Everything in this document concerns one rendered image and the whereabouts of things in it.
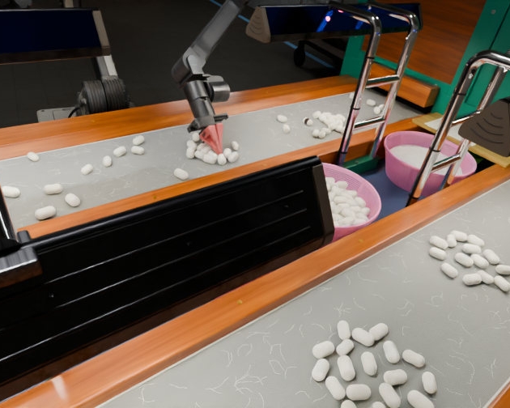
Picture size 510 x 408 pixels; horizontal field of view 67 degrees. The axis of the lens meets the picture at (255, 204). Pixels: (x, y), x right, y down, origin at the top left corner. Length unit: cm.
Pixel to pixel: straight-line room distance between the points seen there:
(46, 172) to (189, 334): 57
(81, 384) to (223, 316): 21
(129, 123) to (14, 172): 33
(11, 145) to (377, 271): 89
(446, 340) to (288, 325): 27
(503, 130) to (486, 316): 36
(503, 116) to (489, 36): 87
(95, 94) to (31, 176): 42
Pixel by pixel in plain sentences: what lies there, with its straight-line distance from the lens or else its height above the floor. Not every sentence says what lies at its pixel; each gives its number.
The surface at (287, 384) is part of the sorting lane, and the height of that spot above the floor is 74.
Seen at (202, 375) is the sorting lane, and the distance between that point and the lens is 61.
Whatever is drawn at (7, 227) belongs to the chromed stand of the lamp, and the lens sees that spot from 25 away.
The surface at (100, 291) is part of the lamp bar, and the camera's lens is 25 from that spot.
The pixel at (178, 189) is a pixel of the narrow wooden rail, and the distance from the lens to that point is 87.
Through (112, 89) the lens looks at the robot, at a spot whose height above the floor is 78.
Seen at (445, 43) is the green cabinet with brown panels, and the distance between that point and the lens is 157.
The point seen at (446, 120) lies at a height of 97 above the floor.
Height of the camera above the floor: 127
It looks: 37 degrees down
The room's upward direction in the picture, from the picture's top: 8 degrees clockwise
